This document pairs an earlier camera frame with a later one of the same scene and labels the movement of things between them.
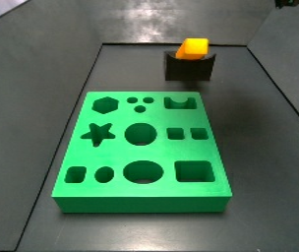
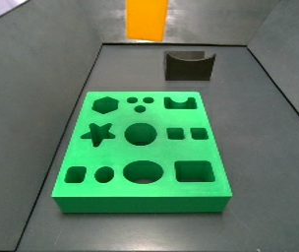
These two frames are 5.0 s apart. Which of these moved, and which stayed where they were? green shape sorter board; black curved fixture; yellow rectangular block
Moved: yellow rectangular block
Stayed: green shape sorter board; black curved fixture
